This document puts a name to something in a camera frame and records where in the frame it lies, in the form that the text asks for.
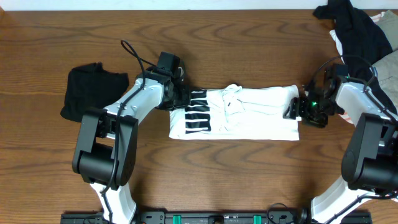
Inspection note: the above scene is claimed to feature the white shirt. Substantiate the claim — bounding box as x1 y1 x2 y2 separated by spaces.
169 84 299 141

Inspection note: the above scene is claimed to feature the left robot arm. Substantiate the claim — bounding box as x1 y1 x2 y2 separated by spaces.
72 67 190 223

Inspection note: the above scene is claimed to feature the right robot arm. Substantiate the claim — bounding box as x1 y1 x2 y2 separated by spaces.
284 75 397 223

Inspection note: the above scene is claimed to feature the dark navy garment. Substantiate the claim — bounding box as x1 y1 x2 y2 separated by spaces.
313 0 397 114

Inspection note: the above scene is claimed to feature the grey garment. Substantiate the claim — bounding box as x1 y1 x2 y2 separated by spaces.
374 11 397 107

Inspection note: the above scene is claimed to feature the black folded garment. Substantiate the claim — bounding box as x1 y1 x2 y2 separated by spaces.
60 62 129 122

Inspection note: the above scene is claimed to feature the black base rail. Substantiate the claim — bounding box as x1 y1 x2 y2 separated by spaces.
60 202 373 224

